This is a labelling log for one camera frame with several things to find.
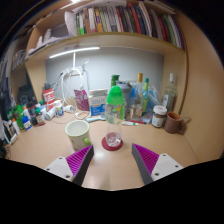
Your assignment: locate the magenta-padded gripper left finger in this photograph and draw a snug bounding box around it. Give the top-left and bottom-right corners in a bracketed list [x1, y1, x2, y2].
[43, 144, 95, 187]

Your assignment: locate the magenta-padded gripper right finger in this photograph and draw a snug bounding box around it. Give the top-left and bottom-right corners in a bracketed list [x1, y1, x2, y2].
[130, 142, 185, 186]

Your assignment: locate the clear bottle with green cap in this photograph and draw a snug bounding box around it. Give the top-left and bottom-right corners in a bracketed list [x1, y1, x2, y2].
[104, 85, 126, 149]

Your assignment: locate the flat round red coaster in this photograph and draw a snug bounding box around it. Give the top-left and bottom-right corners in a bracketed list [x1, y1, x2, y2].
[100, 135, 125, 152]

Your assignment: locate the red and white pen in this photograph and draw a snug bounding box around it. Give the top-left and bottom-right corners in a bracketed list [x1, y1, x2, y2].
[121, 120, 140, 127]

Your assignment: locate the brown jar with white lid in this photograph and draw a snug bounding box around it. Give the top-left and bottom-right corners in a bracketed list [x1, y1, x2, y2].
[151, 104, 169, 129]

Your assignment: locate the brown mug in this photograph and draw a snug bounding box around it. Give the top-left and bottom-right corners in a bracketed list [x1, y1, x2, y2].
[163, 110, 192, 135]

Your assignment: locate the light blue brush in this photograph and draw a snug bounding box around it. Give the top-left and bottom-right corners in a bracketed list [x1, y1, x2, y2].
[85, 114, 107, 124]

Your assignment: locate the white pill bottle blue label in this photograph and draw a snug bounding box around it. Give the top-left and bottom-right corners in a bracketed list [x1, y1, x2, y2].
[54, 99, 65, 118]

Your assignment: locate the dark bottle with red label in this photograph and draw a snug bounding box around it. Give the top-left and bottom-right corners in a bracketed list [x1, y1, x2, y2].
[34, 107, 46, 127]

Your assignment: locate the blue and white carton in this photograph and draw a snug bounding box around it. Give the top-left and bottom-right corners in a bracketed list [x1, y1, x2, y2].
[87, 88, 110, 118]

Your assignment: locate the maroon pouch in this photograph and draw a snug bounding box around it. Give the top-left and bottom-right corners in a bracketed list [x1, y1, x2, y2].
[73, 88, 91, 112]

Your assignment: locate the green-necked glass bottle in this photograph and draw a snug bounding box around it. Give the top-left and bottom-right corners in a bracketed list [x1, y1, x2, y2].
[139, 77, 151, 116]

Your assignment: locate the clear bottle with yellow cap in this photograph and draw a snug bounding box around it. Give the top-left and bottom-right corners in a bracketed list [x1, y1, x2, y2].
[131, 72, 145, 120]

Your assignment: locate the white jar with blue lid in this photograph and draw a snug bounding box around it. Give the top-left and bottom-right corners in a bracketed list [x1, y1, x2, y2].
[20, 114, 33, 132]

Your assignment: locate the red and white can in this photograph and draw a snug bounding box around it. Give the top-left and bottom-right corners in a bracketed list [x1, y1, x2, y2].
[41, 88, 57, 112]

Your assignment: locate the clear glass bottle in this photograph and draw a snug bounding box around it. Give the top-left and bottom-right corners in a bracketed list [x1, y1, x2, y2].
[161, 72, 178, 113]

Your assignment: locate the green plastic jar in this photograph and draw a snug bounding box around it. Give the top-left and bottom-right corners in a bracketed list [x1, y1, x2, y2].
[12, 103, 25, 131]

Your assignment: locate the tall dark green bottle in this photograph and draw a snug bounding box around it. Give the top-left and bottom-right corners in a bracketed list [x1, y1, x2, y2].
[110, 73, 121, 89]

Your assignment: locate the wooden shelf unit with books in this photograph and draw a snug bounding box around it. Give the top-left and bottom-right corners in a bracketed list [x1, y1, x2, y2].
[6, 0, 224, 165]

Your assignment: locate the white LED light bar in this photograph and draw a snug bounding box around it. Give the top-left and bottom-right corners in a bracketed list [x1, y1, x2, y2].
[48, 45, 101, 60]

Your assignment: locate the white mug with green handle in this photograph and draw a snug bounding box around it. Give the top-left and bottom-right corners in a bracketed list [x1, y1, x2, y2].
[64, 119, 93, 152]

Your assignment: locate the white wall power outlet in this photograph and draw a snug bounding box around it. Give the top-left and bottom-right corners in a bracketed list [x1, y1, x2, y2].
[59, 66, 84, 79]

